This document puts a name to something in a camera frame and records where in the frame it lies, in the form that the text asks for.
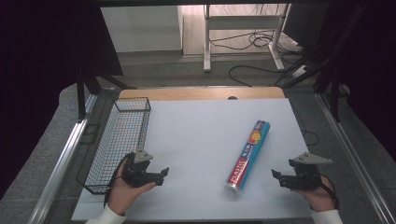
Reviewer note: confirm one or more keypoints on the dark curtain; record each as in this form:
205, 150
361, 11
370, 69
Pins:
40, 62
373, 77

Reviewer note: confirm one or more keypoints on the aluminium rail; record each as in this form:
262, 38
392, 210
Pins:
355, 161
62, 161

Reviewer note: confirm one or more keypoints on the white power strip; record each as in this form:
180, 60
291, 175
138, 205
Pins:
300, 71

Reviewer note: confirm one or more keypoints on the person's left hand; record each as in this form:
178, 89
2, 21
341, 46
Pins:
127, 193

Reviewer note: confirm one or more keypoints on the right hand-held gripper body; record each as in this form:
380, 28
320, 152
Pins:
305, 177

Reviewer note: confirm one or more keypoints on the person's right hand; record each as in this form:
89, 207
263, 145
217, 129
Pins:
320, 197

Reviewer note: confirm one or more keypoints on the black metal stand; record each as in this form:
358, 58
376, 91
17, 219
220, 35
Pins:
334, 93
81, 99

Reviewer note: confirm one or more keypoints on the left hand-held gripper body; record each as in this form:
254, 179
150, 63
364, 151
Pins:
140, 177

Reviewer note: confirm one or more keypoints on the wooden table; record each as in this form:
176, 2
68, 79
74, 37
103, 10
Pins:
193, 93

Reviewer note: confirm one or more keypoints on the white metal desk frame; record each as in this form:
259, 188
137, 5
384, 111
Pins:
207, 40

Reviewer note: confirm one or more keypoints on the white cabinet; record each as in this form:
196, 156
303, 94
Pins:
140, 29

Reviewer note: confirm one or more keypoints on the blue plastic wrap roll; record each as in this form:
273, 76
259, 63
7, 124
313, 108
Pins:
248, 157

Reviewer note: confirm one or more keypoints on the white table mat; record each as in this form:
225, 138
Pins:
199, 140

